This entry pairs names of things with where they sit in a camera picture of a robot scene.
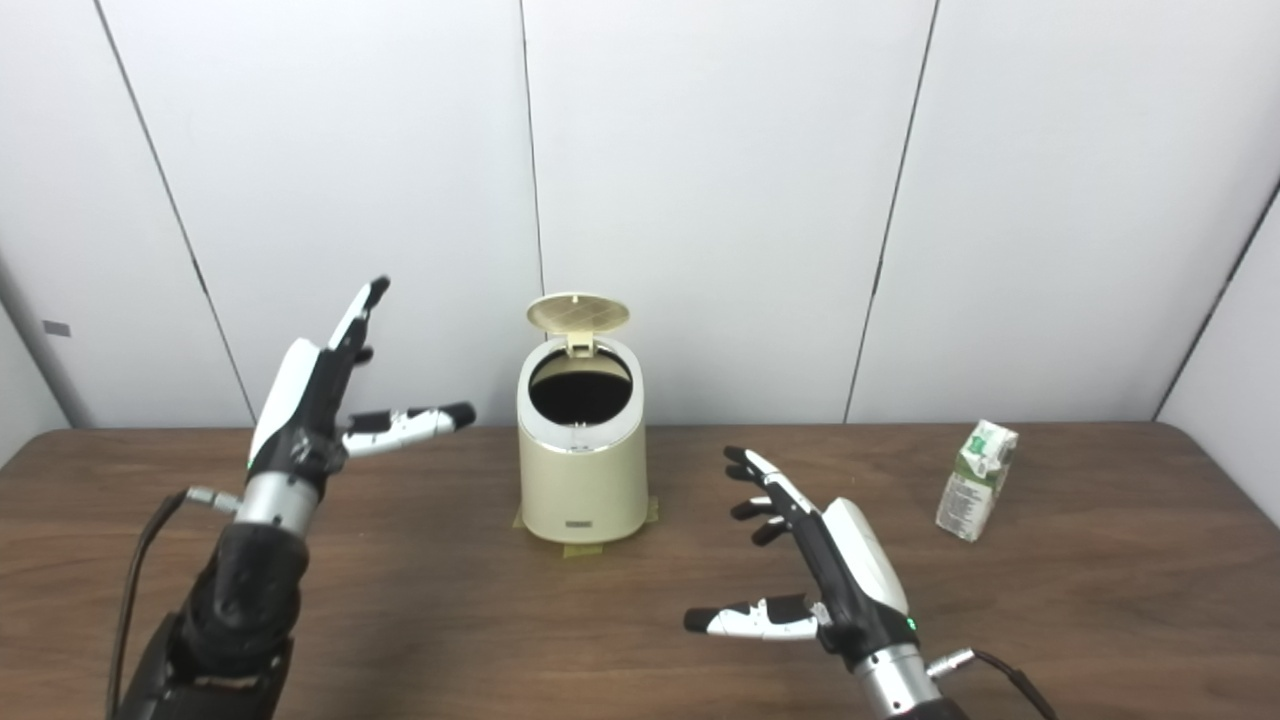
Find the small gray wall tag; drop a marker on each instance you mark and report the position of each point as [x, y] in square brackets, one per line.
[57, 328]

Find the round cream bin lid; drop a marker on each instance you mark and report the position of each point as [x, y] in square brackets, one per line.
[578, 312]

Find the cream-colored bin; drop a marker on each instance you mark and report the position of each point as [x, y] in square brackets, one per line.
[582, 480]

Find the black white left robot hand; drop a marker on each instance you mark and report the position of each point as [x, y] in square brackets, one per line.
[300, 410]

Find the green white milk carton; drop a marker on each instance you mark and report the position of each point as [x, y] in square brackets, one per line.
[975, 485]

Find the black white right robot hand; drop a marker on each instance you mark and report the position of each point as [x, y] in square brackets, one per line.
[850, 580]

